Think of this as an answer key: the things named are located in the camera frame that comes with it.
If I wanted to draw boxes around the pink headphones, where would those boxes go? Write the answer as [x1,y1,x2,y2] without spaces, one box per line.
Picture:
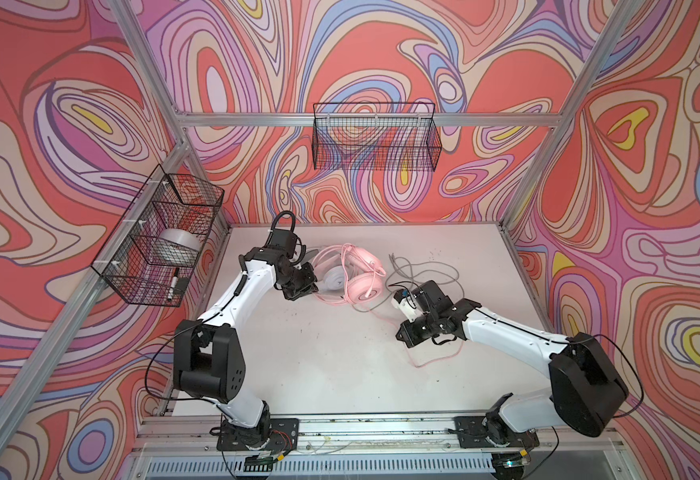
[312,243,387,306]

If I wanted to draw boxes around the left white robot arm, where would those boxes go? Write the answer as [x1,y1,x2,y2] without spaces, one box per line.
[173,210,318,449]

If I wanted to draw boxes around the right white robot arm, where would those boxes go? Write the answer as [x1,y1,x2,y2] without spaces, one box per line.
[392,281,628,447]

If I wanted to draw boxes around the white headphones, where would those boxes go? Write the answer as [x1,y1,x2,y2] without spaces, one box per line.
[318,265,349,298]

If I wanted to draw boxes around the marker pen in basket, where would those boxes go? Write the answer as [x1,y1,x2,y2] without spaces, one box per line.
[167,267,180,301]

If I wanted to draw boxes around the grey tape roll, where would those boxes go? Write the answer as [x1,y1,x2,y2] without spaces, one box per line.
[152,228,202,267]

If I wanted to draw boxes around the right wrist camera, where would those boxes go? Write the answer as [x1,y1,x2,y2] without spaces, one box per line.
[393,287,429,322]

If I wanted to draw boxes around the grey headphone cable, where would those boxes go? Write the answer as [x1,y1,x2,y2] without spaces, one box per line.
[349,253,462,314]

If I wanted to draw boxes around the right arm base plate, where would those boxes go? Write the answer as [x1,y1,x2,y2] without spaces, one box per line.
[447,416,540,451]

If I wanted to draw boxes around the black wire basket left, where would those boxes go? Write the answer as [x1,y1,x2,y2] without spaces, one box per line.
[91,166,225,307]

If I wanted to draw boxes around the black wire basket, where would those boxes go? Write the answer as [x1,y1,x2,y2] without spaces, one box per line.
[91,166,225,307]
[312,100,443,172]

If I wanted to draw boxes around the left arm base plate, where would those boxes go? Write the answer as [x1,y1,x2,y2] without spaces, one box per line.
[210,417,300,453]

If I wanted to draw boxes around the black wire basket back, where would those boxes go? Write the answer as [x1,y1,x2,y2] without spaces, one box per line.
[312,100,443,172]

